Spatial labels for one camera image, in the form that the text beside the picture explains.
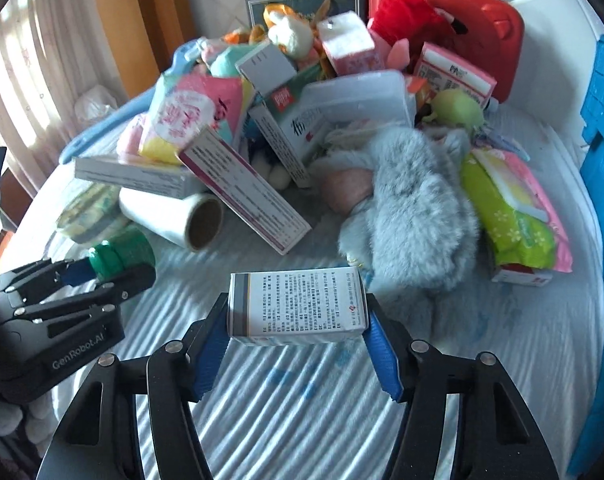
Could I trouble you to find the small white medicine box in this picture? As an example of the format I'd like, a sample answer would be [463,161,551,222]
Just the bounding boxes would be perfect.
[228,268,370,348]

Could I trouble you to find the orange white box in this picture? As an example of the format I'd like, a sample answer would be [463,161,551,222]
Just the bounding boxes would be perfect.
[407,76,430,111]

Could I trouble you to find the pink white medicine box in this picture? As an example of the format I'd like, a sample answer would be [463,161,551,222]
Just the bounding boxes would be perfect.
[413,42,498,108]

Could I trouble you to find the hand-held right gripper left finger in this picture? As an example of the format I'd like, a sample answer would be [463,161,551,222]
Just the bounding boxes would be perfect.
[34,294,233,480]

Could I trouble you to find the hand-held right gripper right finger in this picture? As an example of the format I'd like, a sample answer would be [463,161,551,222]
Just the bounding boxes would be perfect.
[363,300,563,480]

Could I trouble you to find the clear plastic floss box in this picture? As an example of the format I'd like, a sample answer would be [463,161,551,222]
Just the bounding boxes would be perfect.
[302,70,418,131]

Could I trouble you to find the mint green plush toy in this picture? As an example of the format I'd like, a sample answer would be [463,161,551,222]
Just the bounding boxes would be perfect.
[202,42,263,78]

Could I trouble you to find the small white grey box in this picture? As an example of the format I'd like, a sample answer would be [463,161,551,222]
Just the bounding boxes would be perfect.
[234,40,299,98]

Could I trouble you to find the light pink plush toy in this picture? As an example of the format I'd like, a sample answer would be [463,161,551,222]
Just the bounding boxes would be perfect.
[117,112,150,163]

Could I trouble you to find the white plastic bag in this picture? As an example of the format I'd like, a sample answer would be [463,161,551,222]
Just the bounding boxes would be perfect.
[74,85,120,123]

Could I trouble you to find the light curtain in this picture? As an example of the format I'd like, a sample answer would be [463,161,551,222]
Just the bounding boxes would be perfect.
[0,0,148,201]

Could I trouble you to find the green ball toy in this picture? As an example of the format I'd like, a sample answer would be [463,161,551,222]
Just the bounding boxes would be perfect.
[427,89,485,128]

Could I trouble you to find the white box with red print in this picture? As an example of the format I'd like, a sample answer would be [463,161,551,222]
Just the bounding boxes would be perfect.
[249,102,333,188]

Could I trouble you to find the pink plush pig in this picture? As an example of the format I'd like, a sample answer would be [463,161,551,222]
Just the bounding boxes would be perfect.
[369,32,420,68]

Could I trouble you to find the small red white box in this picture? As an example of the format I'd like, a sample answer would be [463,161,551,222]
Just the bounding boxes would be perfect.
[491,262,553,286]

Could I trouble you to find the red plush toy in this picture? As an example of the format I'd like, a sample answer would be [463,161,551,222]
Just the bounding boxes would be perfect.
[367,0,455,41]

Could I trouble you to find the black gift box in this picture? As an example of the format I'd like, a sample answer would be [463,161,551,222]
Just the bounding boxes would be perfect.
[245,0,370,28]

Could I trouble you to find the green plastic bottle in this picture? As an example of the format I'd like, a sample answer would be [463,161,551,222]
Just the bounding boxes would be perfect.
[88,227,157,281]

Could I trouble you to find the red hard case with handle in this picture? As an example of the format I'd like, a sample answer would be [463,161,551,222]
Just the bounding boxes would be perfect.
[368,0,525,105]

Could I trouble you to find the person's left hand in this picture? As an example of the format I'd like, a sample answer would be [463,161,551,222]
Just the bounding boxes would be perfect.
[0,395,50,461]

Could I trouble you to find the yellow white plush rabbit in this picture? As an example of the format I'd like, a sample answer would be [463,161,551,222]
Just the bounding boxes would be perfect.
[262,4,323,61]

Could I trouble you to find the small clear blister pack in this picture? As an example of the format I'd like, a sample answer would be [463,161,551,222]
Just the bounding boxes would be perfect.
[474,125,530,161]

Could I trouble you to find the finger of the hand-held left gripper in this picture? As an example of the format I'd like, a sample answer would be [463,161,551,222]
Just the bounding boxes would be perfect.
[12,265,157,333]
[0,255,96,307]

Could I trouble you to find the grey furry plush toy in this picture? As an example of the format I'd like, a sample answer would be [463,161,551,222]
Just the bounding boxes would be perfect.
[309,127,480,293]

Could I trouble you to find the green pink wet wipes pack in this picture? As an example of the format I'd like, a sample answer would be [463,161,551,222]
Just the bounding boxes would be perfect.
[459,147,574,273]

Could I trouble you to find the white paper roll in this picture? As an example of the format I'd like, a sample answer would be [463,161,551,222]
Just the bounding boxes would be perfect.
[118,191,225,252]

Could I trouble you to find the green white toothpaste box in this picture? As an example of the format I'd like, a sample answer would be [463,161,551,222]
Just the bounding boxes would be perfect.
[269,62,338,111]

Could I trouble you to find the wooden frame post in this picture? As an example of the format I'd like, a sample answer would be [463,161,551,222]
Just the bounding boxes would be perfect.
[114,0,195,86]

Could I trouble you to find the pink white cube box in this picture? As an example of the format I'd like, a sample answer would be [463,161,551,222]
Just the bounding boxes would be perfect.
[316,11,385,77]

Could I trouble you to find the pink yellow pad pack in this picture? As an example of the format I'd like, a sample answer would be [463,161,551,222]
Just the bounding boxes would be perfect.
[138,72,248,166]

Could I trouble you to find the light blue plastic hand mirror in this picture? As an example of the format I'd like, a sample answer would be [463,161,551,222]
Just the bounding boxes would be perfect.
[59,40,203,163]

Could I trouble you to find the patterned tape roll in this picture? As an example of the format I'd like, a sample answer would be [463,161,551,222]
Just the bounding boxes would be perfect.
[57,185,128,246]

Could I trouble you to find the long white purple box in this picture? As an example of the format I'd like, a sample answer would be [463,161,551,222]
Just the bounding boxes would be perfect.
[177,127,313,255]

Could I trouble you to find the brown plush toy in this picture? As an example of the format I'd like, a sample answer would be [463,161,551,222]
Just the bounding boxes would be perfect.
[222,25,265,46]

